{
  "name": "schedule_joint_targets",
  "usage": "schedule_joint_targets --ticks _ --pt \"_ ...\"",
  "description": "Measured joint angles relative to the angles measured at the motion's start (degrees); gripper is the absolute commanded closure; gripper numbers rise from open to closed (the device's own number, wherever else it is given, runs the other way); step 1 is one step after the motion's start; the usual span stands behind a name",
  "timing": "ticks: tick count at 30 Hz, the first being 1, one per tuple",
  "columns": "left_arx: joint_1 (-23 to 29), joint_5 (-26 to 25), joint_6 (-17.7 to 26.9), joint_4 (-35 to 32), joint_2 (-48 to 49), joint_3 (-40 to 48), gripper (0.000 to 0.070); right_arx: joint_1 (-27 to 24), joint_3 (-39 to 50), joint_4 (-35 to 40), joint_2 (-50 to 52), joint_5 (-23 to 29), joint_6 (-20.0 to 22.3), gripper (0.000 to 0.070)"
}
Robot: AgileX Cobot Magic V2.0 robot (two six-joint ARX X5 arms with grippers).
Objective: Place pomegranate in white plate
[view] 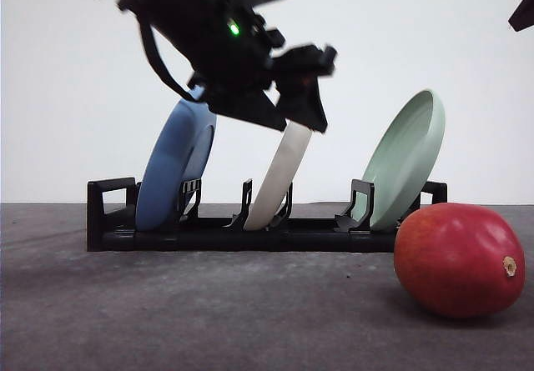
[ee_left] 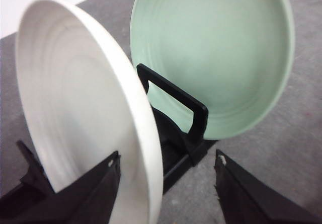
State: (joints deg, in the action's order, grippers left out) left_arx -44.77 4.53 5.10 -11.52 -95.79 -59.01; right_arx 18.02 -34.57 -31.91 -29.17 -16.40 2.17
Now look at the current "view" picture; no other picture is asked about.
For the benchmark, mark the white plate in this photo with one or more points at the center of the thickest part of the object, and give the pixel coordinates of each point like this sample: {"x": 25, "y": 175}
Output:
{"x": 279, "y": 177}

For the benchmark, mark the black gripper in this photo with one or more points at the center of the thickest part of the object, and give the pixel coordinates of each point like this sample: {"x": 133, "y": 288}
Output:
{"x": 238, "y": 57}

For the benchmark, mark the red pomegranate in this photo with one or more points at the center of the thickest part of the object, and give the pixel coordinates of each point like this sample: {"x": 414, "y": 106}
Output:
{"x": 459, "y": 260}

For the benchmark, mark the blue plate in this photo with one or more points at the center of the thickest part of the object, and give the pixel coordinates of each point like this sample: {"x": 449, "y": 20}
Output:
{"x": 177, "y": 154}

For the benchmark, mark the green plate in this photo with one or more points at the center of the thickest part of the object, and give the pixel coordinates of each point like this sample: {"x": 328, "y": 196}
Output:
{"x": 403, "y": 161}

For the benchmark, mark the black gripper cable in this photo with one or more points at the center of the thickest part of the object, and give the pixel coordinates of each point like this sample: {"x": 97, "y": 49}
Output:
{"x": 160, "y": 64}

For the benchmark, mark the black plate rack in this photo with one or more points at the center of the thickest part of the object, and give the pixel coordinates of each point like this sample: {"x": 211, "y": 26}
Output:
{"x": 112, "y": 223}

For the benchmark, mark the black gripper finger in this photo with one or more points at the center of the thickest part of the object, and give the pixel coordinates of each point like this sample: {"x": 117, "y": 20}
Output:
{"x": 523, "y": 16}

